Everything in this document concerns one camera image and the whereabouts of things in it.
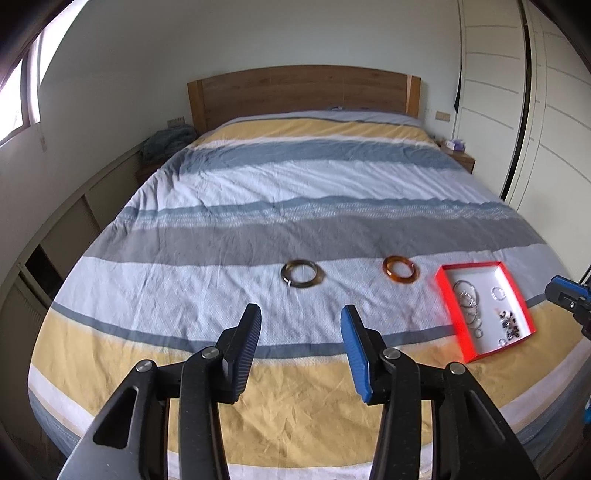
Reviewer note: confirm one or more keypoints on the purple tissue box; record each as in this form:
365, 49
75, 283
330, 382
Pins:
456, 145

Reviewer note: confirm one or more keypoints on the grey folded cloth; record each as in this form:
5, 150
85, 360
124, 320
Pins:
168, 143

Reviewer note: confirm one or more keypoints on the bed with striped cover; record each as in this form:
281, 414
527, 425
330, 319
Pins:
277, 194

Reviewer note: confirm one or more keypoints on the red shallow box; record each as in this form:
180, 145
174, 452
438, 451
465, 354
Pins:
455, 318

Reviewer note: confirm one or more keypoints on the white wardrobe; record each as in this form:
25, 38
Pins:
545, 115

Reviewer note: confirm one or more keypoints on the small beads and rings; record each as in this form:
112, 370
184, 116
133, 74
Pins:
508, 325

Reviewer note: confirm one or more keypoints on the thin silver bangle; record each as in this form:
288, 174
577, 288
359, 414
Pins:
456, 288
481, 311

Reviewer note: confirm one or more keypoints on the amber bangle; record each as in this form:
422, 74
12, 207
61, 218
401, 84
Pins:
388, 273

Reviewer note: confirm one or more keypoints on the olive brown bangle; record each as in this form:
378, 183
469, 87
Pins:
286, 277

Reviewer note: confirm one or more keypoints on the wooden headboard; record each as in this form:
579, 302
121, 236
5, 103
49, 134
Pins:
300, 92

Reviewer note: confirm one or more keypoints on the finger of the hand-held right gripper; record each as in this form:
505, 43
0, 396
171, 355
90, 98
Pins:
565, 281
561, 295

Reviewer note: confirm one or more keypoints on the wooden nightstand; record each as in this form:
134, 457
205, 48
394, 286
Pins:
461, 161

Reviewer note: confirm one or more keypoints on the window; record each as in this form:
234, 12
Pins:
23, 92

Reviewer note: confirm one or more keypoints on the low white cabinet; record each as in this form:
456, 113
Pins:
60, 230

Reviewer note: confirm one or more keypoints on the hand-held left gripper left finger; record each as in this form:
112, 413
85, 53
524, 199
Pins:
244, 350

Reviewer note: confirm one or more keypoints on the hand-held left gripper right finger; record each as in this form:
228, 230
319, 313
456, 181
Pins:
358, 355

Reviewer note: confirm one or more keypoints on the wall socket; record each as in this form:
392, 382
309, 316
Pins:
442, 116

